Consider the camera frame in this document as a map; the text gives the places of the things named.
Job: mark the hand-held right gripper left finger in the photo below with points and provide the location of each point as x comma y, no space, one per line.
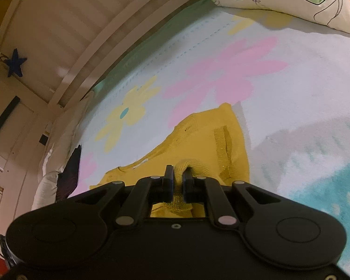
169,182

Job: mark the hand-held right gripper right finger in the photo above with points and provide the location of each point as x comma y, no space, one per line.
187,185

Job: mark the yellow knit sweater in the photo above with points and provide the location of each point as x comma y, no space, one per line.
204,140

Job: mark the dark folded cloth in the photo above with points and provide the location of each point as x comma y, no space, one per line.
71,172

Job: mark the grey white pillow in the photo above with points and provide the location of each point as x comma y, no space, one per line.
61,140

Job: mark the flower print bed blanket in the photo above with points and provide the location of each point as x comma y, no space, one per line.
280,108

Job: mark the dark socket panel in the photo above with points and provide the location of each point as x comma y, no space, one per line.
43,139

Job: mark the black shelf edge strip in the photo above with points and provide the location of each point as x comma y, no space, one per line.
4,121

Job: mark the cream wooden headboard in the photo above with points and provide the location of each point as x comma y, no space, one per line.
75,26

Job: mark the blue star decoration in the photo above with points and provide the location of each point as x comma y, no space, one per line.
14,63

